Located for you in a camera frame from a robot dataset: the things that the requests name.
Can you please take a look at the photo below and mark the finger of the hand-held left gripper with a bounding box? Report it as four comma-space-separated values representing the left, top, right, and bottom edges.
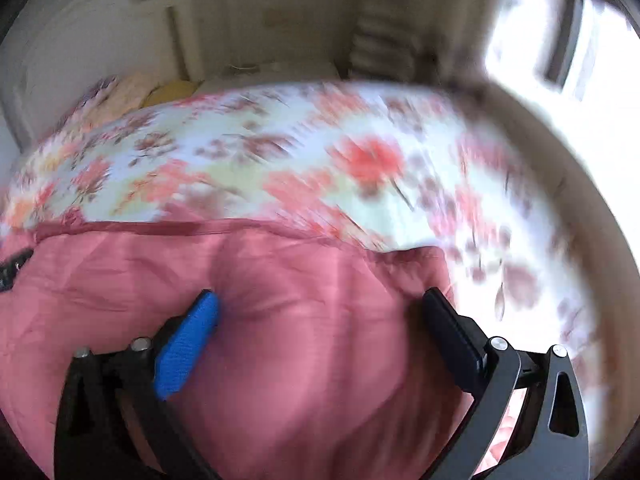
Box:
0, 247, 35, 294

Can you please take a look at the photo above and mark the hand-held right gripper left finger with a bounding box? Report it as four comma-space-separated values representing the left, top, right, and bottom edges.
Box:
54, 289, 222, 480

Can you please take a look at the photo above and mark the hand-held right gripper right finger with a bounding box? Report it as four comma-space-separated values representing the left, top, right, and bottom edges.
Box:
422, 287, 593, 480

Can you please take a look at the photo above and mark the pink quilted jacket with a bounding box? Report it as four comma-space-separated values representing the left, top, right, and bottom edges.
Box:
0, 209, 476, 480

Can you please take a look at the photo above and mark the purple patterned pillow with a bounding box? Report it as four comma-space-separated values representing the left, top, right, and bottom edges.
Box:
62, 76, 121, 123

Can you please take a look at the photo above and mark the beige window sill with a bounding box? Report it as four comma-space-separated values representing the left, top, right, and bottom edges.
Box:
450, 79, 640, 343

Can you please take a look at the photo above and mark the beige floral pillow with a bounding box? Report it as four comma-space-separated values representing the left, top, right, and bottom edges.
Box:
92, 72, 157, 127

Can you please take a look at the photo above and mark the bed with floral sheet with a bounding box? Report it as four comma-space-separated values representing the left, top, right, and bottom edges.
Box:
0, 77, 617, 480

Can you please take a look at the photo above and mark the yellow pillow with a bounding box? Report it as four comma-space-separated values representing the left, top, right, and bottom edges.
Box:
141, 80, 199, 109

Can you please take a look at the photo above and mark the white wooden headboard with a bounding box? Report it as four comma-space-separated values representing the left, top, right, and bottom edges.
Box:
0, 0, 207, 147

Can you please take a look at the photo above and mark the beige printed curtain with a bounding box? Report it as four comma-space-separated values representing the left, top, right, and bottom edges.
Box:
350, 0, 482, 87

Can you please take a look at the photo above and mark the dark framed window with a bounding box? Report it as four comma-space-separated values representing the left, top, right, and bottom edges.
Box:
484, 0, 640, 127

